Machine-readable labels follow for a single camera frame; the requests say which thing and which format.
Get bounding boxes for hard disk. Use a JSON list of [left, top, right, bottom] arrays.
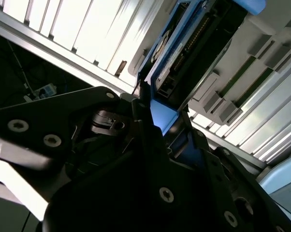
[[134, 0, 267, 159]]

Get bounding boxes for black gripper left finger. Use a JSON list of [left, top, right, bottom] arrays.
[[0, 81, 172, 171]]

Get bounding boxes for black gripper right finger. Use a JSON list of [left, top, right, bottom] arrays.
[[181, 110, 291, 232]]

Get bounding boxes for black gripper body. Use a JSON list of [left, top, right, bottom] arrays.
[[43, 154, 235, 232]]

